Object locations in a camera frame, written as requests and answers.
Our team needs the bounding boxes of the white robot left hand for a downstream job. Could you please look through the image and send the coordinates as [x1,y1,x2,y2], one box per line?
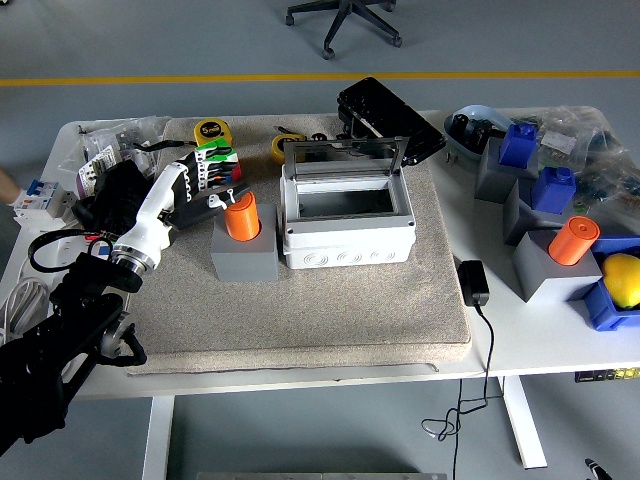
[113,147,252,264]

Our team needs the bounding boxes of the person's right hand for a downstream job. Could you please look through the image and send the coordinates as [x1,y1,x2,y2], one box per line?
[0,167,22,205]

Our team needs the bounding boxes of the orange cylinder battery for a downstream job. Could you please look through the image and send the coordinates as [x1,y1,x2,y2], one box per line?
[547,215,601,266]
[223,191,261,241]

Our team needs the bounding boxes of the white junction box clear lid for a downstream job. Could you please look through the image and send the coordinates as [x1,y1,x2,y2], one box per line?
[278,137,417,271]

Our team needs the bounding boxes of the white blue circuit breaker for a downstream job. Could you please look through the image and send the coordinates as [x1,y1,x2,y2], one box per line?
[12,179,76,232]

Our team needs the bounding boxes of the black folded cloth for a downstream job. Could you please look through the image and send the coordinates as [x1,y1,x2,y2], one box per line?
[72,159,151,236]

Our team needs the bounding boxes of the white purple electrical module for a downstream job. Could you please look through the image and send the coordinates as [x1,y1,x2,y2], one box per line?
[74,144,124,199]

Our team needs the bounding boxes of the clear plastic bag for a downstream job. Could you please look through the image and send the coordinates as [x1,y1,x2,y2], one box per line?
[57,115,174,174]

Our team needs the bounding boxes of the white table leg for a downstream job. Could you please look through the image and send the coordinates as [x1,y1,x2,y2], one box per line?
[502,375,547,470]
[142,397,175,480]

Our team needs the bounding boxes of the black table control panel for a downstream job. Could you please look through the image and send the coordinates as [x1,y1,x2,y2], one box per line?
[573,367,640,384]

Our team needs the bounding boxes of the yellow tape measure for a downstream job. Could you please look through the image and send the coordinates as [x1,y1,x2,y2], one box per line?
[271,124,306,164]
[193,118,232,149]

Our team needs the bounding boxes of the grey holder block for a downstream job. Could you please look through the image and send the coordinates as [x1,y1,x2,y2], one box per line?
[510,228,604,304]
[502,174,576,247]
[210,203,280,284]
[473,137,541,204]

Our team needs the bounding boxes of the blue plastic bin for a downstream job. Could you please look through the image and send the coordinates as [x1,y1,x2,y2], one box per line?
[582,235,640,332]

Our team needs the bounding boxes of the grey-brown mat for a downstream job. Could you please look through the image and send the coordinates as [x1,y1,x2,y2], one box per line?
[127,113,474,376]

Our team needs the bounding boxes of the yellow lemon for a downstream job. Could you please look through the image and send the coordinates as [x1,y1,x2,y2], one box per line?
[599,252,640,309]

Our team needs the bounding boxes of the black power adapter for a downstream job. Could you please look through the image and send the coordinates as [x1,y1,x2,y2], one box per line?
[457,259,491,307]

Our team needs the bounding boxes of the black plastic case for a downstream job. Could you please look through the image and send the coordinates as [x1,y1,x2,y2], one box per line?
[335,77,447,167]

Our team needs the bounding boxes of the black office chair base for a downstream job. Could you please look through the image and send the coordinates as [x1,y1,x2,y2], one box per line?
[284,0,404,61]

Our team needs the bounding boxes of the blue bottle-shaped block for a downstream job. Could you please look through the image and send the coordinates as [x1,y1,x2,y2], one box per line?
[498,122,539,169]
[530,165,577,214]

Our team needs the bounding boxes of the clear bag of components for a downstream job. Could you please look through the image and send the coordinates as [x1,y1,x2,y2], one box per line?
[537,105,626,166]
[574,149,640,221]

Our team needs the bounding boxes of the small black component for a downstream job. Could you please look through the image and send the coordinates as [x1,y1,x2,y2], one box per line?
[449,113,472,141]
[468,124,490,152]

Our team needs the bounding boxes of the light blue bowl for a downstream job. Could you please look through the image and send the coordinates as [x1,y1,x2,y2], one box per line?
[443,103,514,162]

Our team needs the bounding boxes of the black strap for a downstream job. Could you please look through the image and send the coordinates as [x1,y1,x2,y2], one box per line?
[133,138,197,152]

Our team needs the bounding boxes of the white power cable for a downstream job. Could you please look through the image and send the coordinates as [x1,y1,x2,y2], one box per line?
[0,277,51,346]

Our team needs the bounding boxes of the black adapter cord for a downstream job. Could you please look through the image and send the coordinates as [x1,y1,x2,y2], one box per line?
[422,302,504,480]

